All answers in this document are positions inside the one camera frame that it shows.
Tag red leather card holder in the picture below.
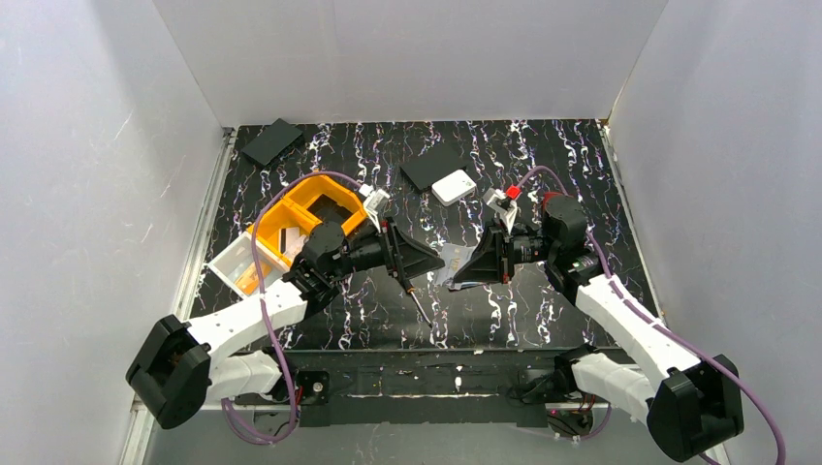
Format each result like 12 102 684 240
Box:
542 192 563 207

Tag yellow black screwdriver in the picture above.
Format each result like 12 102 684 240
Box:
400 279 432 328

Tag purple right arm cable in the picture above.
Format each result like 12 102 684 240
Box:
513 165 788 465

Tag white patterned credit card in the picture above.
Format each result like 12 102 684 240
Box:
435 243 475 285

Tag black card in bin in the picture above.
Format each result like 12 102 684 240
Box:
307 195 352 225

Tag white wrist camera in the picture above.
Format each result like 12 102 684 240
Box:
483 188 520 233
358 184 391 230

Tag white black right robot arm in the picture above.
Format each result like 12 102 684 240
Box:
448 186 744 462

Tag black flat pad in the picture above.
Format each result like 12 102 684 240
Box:
240 118 304 168

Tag white rectangular box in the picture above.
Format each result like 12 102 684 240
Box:
431 170 476 206

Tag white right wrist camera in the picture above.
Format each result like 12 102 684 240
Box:
483 188 520 233

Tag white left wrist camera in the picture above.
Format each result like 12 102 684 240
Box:
358 184 391 230

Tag white plastic bin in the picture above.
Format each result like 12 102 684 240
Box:
206 232 288 299

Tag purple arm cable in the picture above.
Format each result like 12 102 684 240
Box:
221 170 374 447
513 165 788 465

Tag black flat box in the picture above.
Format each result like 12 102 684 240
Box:
400 143 468 193

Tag grey card in bin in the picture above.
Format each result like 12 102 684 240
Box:
278 226 307 260

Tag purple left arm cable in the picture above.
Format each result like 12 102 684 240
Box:
221 170 374 447

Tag aluminium front rail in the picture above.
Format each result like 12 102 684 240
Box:
131 363 714 412

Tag aluminium rail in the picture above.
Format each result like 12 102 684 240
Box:
131 363 714 412
146 127 237 324

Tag yellow plastic bin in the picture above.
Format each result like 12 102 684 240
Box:
243 175 366 271

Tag aluminium left side rail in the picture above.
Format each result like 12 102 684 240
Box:
146 127 237 324

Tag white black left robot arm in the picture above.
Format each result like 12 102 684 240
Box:
125 218 445 429

